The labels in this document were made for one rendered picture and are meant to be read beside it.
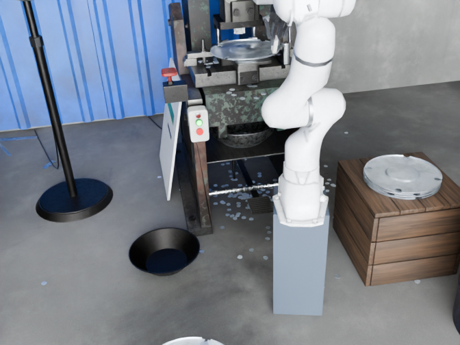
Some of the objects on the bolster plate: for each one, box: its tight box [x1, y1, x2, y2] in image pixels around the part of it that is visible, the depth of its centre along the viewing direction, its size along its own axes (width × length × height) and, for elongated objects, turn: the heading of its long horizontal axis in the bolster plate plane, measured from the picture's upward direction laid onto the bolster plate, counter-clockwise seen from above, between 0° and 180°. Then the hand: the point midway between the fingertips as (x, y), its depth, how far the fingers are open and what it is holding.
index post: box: [282, 41, 290, 64], centre depth 208 cm, size 3×3×10 cm
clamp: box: [183, 39, 214, 66], centre depth 214 cm, size 6×17×10 cm, turn 105°
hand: (274, 44), depth 195 cm, fingers closed
